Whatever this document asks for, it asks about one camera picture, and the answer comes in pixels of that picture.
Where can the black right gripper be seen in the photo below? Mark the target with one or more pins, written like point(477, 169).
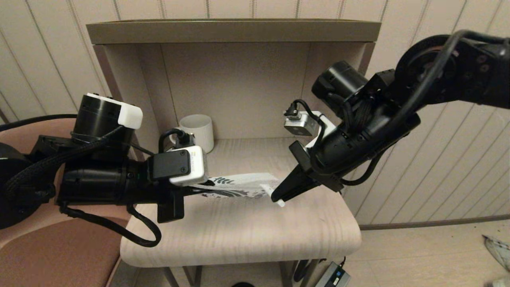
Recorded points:
point(346, 151)

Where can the grey power adapter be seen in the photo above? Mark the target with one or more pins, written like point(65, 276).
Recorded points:
point(332, 277)

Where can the white speckled floor bag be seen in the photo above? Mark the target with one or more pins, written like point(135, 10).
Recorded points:
point(500, 249)

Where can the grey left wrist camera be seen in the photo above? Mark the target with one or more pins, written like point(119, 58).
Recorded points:
point(191, 167)

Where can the white ribbed mug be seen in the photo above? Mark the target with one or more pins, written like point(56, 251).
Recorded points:
point(203, 131)

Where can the white horse-print zip pouch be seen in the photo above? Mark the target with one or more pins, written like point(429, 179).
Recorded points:
point(247, 181)

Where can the black round floor object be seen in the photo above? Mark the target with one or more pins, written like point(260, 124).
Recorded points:
point(243, 284)

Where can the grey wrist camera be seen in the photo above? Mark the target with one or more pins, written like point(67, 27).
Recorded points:
point(191, 167)
point(299, 125)

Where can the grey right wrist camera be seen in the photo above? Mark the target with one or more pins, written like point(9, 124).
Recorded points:
point(299, 125)

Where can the brown upholstered chair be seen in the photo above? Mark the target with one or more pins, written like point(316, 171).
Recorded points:
point(59, 263)

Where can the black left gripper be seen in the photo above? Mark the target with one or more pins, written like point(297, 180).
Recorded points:
point(139, 187)

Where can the light wood nightstand shelf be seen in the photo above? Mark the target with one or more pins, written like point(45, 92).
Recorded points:
point(239, 32)

